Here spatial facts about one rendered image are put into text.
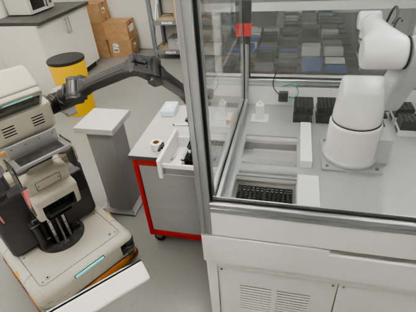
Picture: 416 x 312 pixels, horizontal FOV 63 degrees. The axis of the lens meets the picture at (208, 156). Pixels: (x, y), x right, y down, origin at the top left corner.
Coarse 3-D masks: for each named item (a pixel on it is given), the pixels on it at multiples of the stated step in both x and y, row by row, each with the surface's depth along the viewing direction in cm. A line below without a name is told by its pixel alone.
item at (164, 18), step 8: (160, 0) 531; (160, 8) 535; (160, 16) 533; (168, 16) 530; (152, 24) 509; (160, 24) 507; (168, 24) 504; (152, 32) 516; (152, 40) 524; (160, 48) 543
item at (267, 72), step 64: (256, 0) 70; (320, 0) 68; (384, 0) 65; (256, 64) 78; (320, 64) 75; (384, 64) 72; (256, 128) 88; (320, 128) 84; (384, 128) 81; (256, 192) 101; (320, 192) 96; (384, 192) 91
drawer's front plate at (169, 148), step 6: (174, 132) 174; (174, 138) 173; (168, 144) 165; (174, 144) 174; (162, 150) 161; (168, 150) 166; (174, 150) 174; (162, 156) 158; (168, 156) 167; (162, 162) 159; (168, 162) 167; (162, 168) 159; (162, 174) 160
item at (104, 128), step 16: (96, 112) 236; (112, 112) 234; (128, 112) 234; (80, 128) 219; (96, 128) 218; (112, 128) 216; (96, 144) 230; (112, 144) 226; (128, 144) 247; (96, 160) 239; (112, 160) 235; (128, 160) 249; (112, 176) 245; (128, 176) 251; (112, 192) 254; (128, 192) 253; (112, 208) 264; (128, 208) 261
